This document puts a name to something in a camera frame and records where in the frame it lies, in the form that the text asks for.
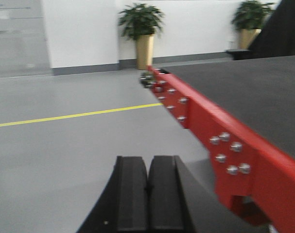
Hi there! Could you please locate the red metal conveyor frame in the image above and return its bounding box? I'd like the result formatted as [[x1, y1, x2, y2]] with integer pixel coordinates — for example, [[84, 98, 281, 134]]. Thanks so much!
[[148, 67, 295, 233]]

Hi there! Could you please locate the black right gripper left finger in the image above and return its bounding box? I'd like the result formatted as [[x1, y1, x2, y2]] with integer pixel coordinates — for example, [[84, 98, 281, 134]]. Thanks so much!
[[77, 156, 147, 233]]

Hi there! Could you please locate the potted plant in tan pot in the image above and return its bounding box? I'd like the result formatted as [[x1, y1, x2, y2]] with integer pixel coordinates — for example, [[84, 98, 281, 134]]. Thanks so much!
[[118, 3, 165, 70]]

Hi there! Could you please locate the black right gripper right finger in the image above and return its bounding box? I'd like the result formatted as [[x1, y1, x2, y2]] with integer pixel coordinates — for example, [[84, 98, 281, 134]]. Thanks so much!
[[147, 155, 235, 233]]

